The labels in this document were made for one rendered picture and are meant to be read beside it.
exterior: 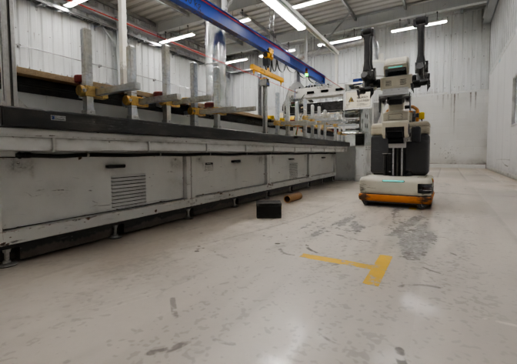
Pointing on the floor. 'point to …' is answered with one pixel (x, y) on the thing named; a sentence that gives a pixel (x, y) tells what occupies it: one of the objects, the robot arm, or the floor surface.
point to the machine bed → (131, 178)
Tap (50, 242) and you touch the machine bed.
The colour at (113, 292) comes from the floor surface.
